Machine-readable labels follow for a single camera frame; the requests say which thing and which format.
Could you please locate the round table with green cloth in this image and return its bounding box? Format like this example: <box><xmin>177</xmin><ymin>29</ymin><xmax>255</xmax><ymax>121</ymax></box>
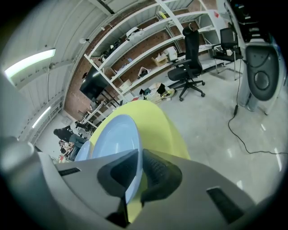
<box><xmin>89</xmin><ymin>100</ymin><xmax>192</xmax><ymax>223</ymax></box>

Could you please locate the black power cable with adapter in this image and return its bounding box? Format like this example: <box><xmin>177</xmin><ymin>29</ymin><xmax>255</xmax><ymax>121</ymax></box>
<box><xmin>228</xmin><ymin>58</ymin><xmax>288</xmax><ymax>155</ymax></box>

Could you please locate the blue big plate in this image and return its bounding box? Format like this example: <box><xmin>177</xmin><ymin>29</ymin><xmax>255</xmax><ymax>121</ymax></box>
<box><xmin>91</xmin><ymin>114</ymin><xmax>144</xmax><ymax>205</ymax></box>
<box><xmin>74</xmin><ymin>140</ymin><xmax>93</xmax><ymax>162</ymax></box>

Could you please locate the black mesh visitor chair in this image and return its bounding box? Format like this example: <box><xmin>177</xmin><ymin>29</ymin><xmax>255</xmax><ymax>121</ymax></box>
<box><xmin>211</xmin><ymin>28</ymin><xmax>244</xmax><ymax>81</ymax></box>

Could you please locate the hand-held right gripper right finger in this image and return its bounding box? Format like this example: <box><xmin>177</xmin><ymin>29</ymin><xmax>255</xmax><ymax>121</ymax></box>
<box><xmin>134</xmin><ymin>149</ymin><xmax>257</xmax><ymax>230</ymax></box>

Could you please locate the white shelving unit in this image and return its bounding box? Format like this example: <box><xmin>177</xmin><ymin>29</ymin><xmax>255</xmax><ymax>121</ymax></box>
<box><xmin>83</xmin><ymin>0</ymin><xmax>225</xmax><ymax>106</ymax></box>

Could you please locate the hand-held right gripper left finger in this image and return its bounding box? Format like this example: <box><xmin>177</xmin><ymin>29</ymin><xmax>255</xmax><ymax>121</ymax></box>
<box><xmin>37</xmin><ymin>149</ymin><xmax>144</xmax><ymax>220</ymax></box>

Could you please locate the black monitor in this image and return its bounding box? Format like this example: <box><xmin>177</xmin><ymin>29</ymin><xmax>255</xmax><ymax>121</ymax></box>
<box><xmin>79</xmin><ymin>66</ymin><xmax>108</xmax><ymax>101</ymax></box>

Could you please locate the cardboard box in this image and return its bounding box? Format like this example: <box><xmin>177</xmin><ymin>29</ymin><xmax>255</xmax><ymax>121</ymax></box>
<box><xmin>152</xmin><ymin>53</ymin><xmax>169</xmax><ymax>67</ymax></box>

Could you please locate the ceiling light tube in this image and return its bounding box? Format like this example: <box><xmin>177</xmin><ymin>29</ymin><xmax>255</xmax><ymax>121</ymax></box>
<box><xmin>31</xmin><ymin>106</ymin><xmax>52</xmax><ymax>129</ymax></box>
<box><xmin>4</xmin><ymin>48</ymin><xmax>56</xmax><ymax>79</ymax></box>

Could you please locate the black office chair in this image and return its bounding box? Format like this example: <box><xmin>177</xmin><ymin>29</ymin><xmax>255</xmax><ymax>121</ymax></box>
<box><xmin>167</xmin><ymin>27</ymin><xmax>206</xmax><ymax>102</ymax></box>

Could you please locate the grey and black machine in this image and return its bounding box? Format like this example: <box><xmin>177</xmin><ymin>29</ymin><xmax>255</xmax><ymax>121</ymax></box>
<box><xmin>238</xmin><ymin>42</ymin><xmax>283</xmax><ymax>115</ymax></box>

